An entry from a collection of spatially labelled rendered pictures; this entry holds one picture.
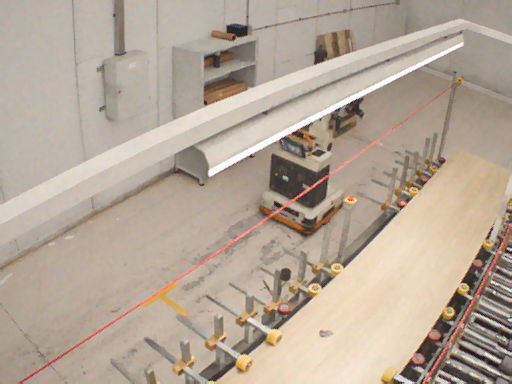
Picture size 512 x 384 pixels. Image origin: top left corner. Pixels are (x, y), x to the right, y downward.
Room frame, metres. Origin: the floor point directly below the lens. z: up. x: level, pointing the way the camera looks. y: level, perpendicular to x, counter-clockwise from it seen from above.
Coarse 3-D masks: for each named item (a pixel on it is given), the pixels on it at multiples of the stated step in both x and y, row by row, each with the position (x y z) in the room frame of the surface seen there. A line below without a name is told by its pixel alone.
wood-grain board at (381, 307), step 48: (432, 192) 3.38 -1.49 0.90; (480, 192) 3.42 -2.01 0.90; (384, 240) 2.72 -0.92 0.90; (432, 240) 2.72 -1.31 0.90; (480, 240) 2.72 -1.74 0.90; (336, 288) 2.22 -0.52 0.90; (384, 288) 2.22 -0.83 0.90; (432, 288) 2.21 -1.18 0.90; (288, 336) 1.82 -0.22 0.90; (336, 336) 1.82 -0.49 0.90; (384, 336) 1.81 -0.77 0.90
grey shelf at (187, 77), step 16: (176, 48) 4.95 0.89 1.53; (192, 48) 4.89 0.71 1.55; (208, 48) 4.90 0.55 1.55; (224, 48) 4.98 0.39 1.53; (240, 48) 5.58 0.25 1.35; (256, 48) 5.39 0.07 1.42; (176, 64) 4.95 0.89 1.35; (192, 64) 4.80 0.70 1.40; (224, 64) 5.24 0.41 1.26; (240, 64) 5.26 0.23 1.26; (256, 64) 5.40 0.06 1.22; (176, 80) 4.95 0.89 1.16; (192, 80) 4.80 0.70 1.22; (208, 80) 5.41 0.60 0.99; (240, 80) 5.57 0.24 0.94; (256, 80) 5.41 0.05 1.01; (176, 96) 4.95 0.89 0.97; (192, 96) 4.80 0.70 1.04; (176, 112) 4.96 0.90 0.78; (192, 112) 4.80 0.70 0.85; (176, 160) 4.97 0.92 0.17
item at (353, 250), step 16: (384, 224) 3.22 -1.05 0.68; (368, 240) 3.00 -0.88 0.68; (352, 256) 2.80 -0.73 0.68; (304, 304) 2.33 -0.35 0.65; (272, 320) 2.12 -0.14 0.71; (288, 320) 2.19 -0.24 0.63; (256, 336) 1.98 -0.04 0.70; (240, 352) 1.84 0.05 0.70; (208, 368) 1.70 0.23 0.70; (224, 368) 1.71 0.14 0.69
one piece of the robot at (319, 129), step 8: (328, 112) 4.30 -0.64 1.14; (336, 112) 4.40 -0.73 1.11; (320, 120) 4.32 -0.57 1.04; (328, 120) 4.40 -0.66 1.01; (312, 128) 4.45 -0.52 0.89; (320, 128) 4.38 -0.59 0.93; (320, 136) 4.38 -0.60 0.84; (328, 136) 4.36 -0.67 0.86; (320, 144) 4.37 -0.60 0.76; (328, 144) 4.37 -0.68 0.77
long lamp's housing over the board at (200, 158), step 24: (432, 48) 2.54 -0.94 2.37; (360, 72) 1.91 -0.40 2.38; (384, 72) 2.01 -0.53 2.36; (312, 96) 1.60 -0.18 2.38; (336, 96) 1.68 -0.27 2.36; (264, 120) 1.38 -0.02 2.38; (288, 120) 1.44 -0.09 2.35; (216, 144) 1.21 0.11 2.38; (240, 144) 1.27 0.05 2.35; (192, 168) 1.20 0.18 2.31
